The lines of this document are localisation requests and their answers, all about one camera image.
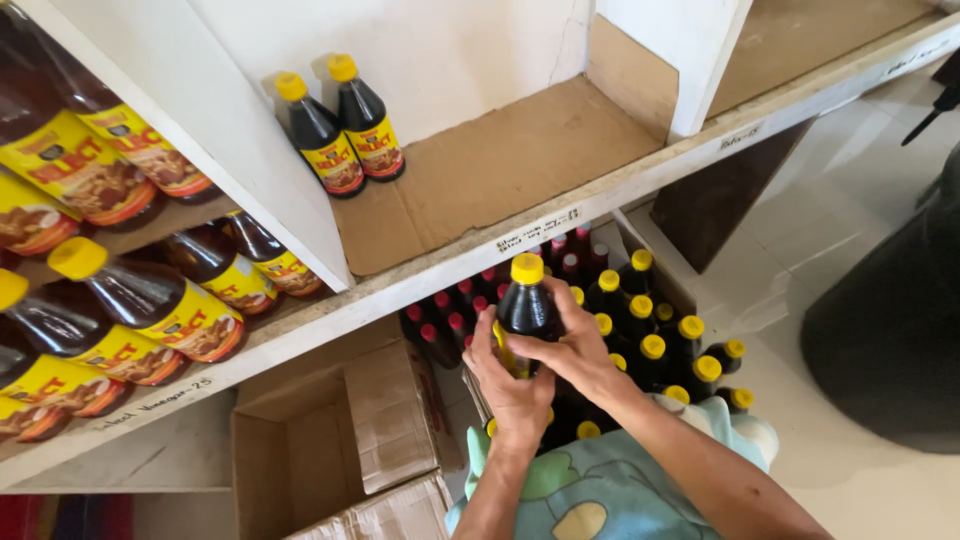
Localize person's left hand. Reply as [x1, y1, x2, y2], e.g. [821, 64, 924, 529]
[462, 326, 558, 453]

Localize person's right hand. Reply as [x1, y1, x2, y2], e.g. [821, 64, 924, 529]
[504, 276, 640, 410]

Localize cluster of red-capped dark bottles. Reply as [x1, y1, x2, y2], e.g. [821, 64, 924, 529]
[401, 221, 613, 370]

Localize open empty cardboard box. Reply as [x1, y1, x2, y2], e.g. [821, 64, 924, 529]
[231, 337, 466, 540]

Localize cluster of yellow-capped dark bottles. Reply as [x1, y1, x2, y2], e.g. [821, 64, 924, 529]
[480, 247, 757, 453]

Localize light blue printed shirt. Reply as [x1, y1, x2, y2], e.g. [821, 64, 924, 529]
[446, 393, 781, 540]

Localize cardboard carton of bottles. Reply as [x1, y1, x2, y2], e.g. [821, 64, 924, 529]
[461, 208, 699, 421]

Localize large brown cardboard shelf liner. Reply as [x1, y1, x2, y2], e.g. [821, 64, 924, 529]
[330, 15, 681, 277]

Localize small yellow-capped soy sauce bottle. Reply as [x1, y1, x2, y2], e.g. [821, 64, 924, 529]
[327, 53, 407, 183]
[274, 72, 368, 200]

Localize dark brown shelf support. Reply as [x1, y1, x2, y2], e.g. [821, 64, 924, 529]
[649, 118, 817, 275]

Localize rows of large sauce bottles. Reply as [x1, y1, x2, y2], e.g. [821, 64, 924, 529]
[0, 0, 328, 445]

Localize white wooden shelf unit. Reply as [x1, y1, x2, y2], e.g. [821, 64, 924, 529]
[0, 0, 960, 496]

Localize large black bin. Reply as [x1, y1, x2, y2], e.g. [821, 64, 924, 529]
[798, 141, 960, 456]

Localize colourful striped item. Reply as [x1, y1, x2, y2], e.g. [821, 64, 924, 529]
[0, 493, 136, 540]

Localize black tool handle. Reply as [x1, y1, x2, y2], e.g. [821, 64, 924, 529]
[900, 82, 960, 148]

